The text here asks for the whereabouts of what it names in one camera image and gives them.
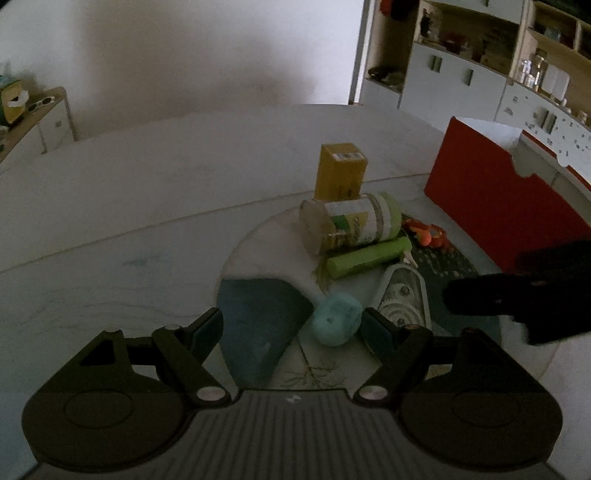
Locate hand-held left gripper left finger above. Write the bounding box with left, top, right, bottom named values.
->
left=80, top=307, right=234, bottom=410

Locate glass jar with green lid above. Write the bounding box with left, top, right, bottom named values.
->
left=298, top=191, right=404, bottom=257

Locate green tube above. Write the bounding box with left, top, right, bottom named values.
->
left=326, top=237, right=413, bottom=280

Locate white sideboard cabinet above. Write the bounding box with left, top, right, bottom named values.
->
left=0, top=87, right=77, bottom=168

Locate teal sponge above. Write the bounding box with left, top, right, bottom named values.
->
left=310, top=293, right=363, bottom=348

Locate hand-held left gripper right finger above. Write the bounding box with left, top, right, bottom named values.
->
left=352, top=307, right=509, bottom=410

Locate white plastic gear mechanism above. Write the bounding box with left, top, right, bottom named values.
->
left=376, top=264, right=433, bottom=331

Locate round printed placemat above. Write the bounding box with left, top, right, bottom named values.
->
left=215, top=203, right=555, bottom=391

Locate orange toy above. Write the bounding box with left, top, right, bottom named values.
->
left=401, top=219, right=451, bottom=250

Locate yellow carton box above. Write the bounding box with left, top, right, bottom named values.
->
left=315, top=143, right=370, bottom=200

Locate red cardboard box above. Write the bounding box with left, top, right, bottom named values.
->
left=423, top=116, right=591, bottom=274

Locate dark shoe pair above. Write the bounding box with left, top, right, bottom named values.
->
left=367, top=66, right=407, bottom=86

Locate green tissue box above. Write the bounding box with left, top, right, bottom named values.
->
left=0, top=76, right=30, bottom=126

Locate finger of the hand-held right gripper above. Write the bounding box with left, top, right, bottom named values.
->
left=514, top=239, right=591, bottom=278
left=442, top=273, right=536, bottom=319

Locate white wall cabinet unit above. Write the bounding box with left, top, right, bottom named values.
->
left=353, top=0, right=591, bottom=195

